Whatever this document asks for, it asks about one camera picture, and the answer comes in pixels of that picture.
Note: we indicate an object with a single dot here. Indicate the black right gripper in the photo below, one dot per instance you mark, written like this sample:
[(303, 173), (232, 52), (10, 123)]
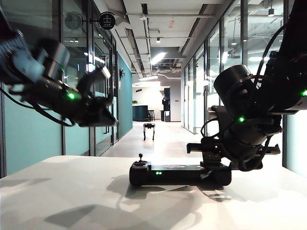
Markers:
[(249, 134)]

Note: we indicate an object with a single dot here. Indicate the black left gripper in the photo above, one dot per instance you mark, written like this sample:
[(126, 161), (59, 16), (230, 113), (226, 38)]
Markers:
[(60, 103)]

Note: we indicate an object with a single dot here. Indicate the black remote control with joysticks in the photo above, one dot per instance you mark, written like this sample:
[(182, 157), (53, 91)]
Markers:
[(177, 176)]

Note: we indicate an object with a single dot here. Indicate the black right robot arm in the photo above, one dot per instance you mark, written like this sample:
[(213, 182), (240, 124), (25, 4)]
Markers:
[(268, 86)]

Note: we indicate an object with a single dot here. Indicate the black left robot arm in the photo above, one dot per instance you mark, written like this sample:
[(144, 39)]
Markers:
[(24, 64)]

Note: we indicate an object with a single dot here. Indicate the black quadruped robot dog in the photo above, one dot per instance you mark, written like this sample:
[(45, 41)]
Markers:
[(148, 128)]

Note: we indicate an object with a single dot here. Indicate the green potted plant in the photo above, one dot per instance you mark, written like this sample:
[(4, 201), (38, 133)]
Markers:
[(135, 103)]

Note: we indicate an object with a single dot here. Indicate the dark counter with white top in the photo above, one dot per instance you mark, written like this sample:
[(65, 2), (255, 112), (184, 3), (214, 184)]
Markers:
[(140, 113)]

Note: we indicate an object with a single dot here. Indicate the dark wooden bar stool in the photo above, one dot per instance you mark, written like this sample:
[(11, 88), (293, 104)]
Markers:
[(151, 115)]

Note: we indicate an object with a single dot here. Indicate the black standing kiosk machine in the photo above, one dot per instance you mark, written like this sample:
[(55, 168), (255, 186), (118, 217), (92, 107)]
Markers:
[(166, 107)]

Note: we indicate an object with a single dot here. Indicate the black ceiling spot lamp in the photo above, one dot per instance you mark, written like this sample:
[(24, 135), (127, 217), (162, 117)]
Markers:
[(158, 40)]

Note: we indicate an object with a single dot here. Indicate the round black hanging sign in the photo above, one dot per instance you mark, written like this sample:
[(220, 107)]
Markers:
[(106, 19)]

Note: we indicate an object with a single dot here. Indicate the black pendant ceiling lamp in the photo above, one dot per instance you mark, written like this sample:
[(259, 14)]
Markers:
[(271, 12)]

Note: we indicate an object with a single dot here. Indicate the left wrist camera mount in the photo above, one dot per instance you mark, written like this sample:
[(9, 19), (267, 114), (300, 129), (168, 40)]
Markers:
[(94, 79)]

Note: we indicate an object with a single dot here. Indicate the dark wall ornament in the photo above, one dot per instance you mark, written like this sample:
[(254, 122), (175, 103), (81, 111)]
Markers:
[(122, 73)]

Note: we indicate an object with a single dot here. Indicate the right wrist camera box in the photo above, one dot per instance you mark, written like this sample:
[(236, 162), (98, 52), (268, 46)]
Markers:
[(213, 110)]

